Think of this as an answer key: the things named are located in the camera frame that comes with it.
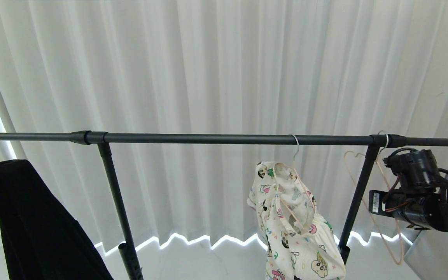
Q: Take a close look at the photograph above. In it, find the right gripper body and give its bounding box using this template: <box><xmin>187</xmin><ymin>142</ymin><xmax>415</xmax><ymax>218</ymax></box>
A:
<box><xmin>369</xmin><ymin>189</ymin><xmax>442</xmax><ymax>230</ymax></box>

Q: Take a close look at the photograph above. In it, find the pink clothes hanger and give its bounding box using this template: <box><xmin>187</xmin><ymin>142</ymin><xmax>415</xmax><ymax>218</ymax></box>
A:
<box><xmin>344</xmin><ymin>132</ymin><xmax>405</xmax><ymax>266</ymax></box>
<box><xmin>278</xmin><ymin>134</ymin><xmax>318</xmax><ymax>234</ymax></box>

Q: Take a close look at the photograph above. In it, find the cream printed garment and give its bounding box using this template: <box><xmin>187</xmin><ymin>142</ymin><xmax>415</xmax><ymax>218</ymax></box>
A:
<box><xmin>247</xmin><ymin>161</ymin><xmax>346</xmax><ymax>280</ymax></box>

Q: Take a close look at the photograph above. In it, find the black garment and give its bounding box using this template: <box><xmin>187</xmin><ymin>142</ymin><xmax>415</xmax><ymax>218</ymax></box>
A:
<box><xmin>0</xmin><ymin>159</ymin><xmax>114</xmax><ymax>280</ymax></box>

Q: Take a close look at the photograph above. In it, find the black clothes rack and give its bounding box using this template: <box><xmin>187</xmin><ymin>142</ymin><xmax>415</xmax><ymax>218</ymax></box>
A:
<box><xmin>0</xmin><ymin>130</ymin><xmax>448</xmax><ymax>280</ymax></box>

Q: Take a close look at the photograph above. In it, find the white curtain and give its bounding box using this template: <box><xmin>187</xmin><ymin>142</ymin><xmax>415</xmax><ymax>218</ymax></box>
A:
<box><xmin>0</xmin><ymin>0</ymin><xmax>448</xmax><ymax>253</ymax></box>

